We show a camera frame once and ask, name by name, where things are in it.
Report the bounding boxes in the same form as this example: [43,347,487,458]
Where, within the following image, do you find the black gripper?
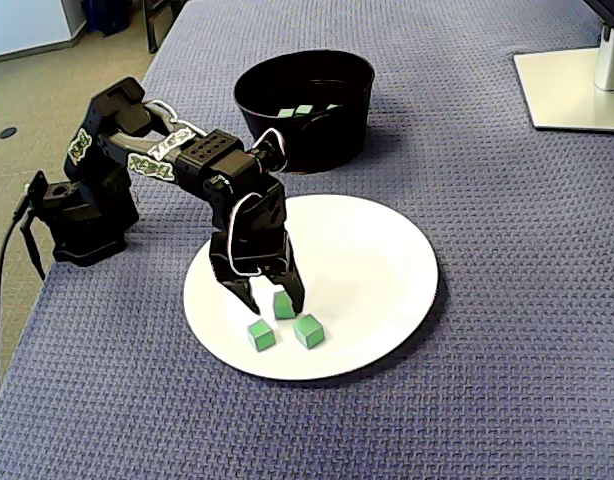
[209,179,306,316]

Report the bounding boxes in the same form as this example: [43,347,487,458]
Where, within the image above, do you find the white round plate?
[182,193,440,384]

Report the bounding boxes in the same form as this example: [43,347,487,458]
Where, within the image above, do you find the black round container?
[233,48,377,175]

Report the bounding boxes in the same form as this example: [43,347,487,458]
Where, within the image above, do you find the blue woven table cloth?
[0,0,614,480]

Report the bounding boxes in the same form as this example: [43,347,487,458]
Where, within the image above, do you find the dark chair legs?
[140,0,189,55]

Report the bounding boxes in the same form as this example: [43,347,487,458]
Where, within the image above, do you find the blue bin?
[80,0,134,37]

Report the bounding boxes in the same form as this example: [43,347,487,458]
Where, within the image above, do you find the white monitor stand base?
[512,47,614,134]

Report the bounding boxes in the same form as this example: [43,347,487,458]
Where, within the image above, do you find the white board panel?
[0,0,74,65]

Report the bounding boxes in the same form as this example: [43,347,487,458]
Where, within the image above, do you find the silver monitor stand column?
[594,24,614,92]

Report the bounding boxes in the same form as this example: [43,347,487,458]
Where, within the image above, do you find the thin black cable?
[19,219,47,281]

